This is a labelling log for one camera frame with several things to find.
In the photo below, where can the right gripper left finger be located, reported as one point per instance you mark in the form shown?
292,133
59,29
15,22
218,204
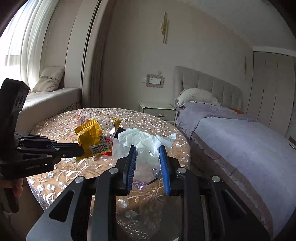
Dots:
129,169

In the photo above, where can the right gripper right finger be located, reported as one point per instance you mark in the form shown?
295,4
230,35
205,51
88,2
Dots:
165,169

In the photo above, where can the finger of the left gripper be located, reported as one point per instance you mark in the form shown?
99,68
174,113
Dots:
68,150

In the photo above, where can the white plastic bag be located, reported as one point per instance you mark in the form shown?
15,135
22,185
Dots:
148,168

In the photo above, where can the yellow snack wrapper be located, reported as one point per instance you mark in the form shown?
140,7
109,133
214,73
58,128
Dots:
92,139

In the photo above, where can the person left hand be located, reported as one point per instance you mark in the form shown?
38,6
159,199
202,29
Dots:
15,185

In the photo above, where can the orange printed clear wrapper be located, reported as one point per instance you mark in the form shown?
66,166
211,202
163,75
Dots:
82,117

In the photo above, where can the white nightstand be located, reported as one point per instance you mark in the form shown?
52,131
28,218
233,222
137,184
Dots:
164,111

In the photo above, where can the beige window seat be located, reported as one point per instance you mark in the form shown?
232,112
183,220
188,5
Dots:
40,106

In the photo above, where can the white pillow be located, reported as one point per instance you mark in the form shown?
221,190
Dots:
196,95

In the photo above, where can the beige cushion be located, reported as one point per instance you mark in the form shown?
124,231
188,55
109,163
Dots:
50,79

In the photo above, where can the beige tufted headboard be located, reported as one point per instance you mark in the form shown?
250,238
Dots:
228,95

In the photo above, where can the bed with lilac cover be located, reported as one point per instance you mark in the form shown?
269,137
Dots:
257,163

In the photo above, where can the white curtain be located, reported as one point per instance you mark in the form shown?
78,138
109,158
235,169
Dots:
22,41

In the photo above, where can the white wardrobe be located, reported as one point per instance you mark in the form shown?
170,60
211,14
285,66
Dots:
272,90

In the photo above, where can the framed wall switch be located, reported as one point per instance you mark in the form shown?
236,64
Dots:
155,81

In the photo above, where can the gold wall lamp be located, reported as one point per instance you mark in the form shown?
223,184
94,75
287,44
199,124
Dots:
244,65
165,25

